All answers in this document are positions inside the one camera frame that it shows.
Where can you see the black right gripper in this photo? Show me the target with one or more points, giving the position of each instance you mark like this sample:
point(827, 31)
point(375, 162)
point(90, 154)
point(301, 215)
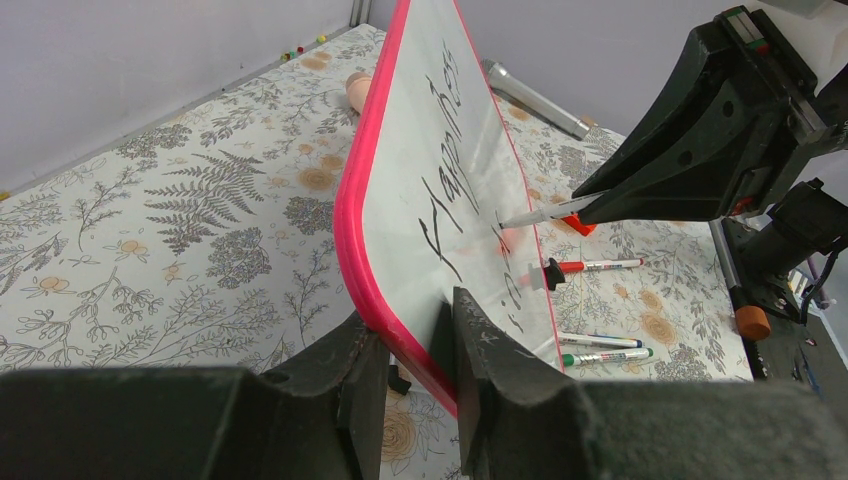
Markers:
point(755, 95)

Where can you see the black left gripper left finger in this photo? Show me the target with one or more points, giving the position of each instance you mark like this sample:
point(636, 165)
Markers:
point(318, 415)

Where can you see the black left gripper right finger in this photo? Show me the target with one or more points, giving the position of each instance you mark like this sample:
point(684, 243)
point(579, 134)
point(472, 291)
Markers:
point(519, 418)

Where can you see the black whiteboard marker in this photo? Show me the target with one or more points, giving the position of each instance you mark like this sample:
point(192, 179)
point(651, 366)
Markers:
point(555, 211)

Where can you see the pink framed whiteboard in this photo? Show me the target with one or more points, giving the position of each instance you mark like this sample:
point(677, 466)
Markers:
point(431, 176)

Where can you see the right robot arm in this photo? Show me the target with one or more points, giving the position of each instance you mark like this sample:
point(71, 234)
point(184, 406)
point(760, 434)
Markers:
point(806, 214)

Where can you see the green whiteboard marker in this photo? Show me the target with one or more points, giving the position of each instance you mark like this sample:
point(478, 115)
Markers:
point(619, 355)

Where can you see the blue whiteboard marker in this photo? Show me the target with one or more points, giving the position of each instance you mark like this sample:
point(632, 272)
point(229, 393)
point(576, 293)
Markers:
point(600, 341)

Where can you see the black whiteboard foot right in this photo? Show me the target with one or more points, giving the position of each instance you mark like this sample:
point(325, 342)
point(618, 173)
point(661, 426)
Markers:
point(553, 274)

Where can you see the red whiteboard marker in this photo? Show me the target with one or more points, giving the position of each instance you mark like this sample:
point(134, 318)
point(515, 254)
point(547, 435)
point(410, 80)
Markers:
point(599, 265)

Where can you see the small red block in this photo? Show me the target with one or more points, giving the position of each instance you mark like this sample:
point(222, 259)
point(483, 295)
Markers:
point(574, 222)

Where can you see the floral patterned table mat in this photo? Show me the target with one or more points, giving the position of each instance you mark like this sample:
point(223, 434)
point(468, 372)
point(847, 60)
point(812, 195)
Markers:
point(207, 241)

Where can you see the silver toy microphone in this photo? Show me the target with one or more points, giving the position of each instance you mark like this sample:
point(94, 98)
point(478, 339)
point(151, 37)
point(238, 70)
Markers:
point(501, 80)

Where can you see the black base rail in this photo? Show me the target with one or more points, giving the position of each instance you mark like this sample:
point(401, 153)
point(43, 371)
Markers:
point(775, 331)

